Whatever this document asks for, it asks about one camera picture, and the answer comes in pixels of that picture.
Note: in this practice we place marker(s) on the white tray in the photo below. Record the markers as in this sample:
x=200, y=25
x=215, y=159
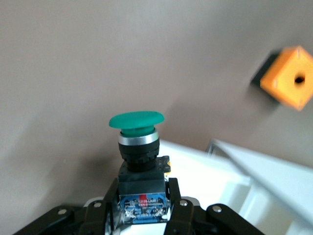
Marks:
x=220, y=176

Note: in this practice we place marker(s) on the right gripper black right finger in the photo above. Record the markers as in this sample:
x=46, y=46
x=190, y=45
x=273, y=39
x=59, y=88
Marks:
x=195, y=220

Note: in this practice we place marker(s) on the orange button enclosure box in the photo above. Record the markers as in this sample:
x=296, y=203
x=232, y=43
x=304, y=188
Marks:
x=283, y=78

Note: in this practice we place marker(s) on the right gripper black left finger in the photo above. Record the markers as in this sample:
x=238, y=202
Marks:
x=73, y=220

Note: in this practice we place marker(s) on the green mushroom push button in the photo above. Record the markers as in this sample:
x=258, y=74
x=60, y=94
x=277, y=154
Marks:
x=137, y=122

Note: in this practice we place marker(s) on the brown table cover sheet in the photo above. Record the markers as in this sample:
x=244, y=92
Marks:
x=73, y=61

